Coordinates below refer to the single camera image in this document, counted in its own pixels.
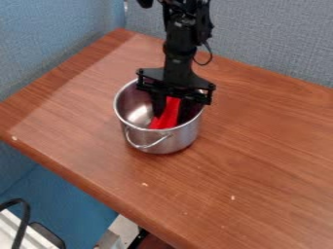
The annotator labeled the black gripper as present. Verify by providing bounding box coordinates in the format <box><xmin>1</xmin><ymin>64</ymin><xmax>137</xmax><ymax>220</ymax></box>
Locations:
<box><xmin>137</xmin><ymin>43</ymin><xmax>215</xmax><ymax>125</ymax></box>

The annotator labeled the red plastic block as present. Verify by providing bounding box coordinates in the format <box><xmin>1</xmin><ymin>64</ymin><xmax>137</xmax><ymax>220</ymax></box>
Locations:
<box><xmin>149</xmin><ymin>97</ymin><xmax>181</xmax><ymax>129</ymax></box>

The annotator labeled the stainless steel pot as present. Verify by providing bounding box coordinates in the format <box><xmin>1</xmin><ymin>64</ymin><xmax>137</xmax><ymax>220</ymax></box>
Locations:
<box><xmin>114</xmin><ymin>80</ymin><xmax>205</xmax><ymax>155</ymax></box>

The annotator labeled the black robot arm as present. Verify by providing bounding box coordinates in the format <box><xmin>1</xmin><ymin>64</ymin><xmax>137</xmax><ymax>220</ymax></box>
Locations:
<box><xmin>137</xmin><ymin>0</ymin><xmax>215</xmax><ymax>129</ymax></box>

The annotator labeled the white box lower left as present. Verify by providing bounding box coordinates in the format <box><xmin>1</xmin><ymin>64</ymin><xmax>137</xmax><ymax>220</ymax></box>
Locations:
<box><xmin>0</xmin><ymin>210</ymin><xmax>48</xmax><ymax>249</ymax></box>

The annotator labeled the grey table leg bracket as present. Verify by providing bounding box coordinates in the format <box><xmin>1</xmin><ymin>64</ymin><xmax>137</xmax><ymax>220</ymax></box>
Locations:
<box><xmin>94</xmin><ymin>215</ymin><xmax>139</xmax><ymax>249</ymax></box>

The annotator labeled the black cable loop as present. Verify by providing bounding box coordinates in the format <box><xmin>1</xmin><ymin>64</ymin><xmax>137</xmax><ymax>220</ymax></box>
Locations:
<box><xmin>0</xmin><ymin>197</ymin><xmax>32</xmax><ymax>249</ymax></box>

